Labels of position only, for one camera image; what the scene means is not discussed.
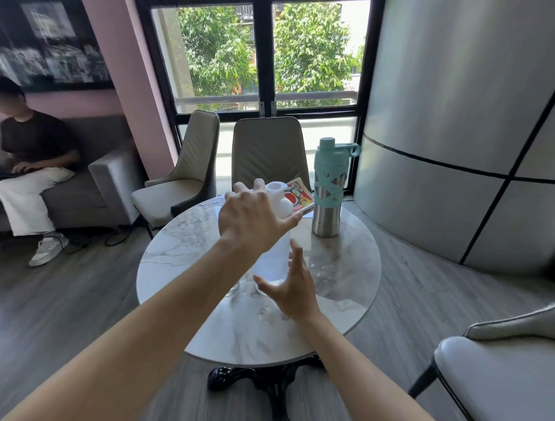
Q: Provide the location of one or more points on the person's right hand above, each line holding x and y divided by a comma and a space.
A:
297, 292

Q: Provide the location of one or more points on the person's left hand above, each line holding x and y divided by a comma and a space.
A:
245, 219

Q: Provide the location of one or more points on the person's left middle finger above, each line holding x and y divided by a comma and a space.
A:
240, 188

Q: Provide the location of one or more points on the person's right thumb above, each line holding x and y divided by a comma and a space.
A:
266, 285

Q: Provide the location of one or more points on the person's left thumb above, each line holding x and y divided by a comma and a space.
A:
288, 222

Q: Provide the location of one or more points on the translucent white plastic bottle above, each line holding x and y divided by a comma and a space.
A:
271, 260

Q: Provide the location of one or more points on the person's right forearm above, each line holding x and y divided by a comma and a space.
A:
360, 373

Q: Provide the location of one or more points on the person's left forearm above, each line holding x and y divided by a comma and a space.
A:
130, 338

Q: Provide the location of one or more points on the colourful picture book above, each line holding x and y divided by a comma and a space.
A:
301, 197

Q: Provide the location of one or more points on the beige chair with chevron stitching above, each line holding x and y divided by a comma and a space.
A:
271, 149

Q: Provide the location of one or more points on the teal and steel water bottle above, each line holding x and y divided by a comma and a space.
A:
328, 191

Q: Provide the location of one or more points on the beige upholstered chair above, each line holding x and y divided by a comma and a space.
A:
190, 173

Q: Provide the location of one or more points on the metal window latch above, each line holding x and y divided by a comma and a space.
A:
268, 108

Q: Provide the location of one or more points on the black metal table base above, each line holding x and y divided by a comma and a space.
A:
260, 379

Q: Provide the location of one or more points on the grey fabric sofa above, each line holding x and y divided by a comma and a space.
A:
106, 186

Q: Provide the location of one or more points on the light grey padded chair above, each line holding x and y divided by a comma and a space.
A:
498, 377

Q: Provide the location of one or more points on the black window frame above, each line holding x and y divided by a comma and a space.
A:
263, 52

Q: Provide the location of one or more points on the dark framed wall picture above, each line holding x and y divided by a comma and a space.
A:
52, 43

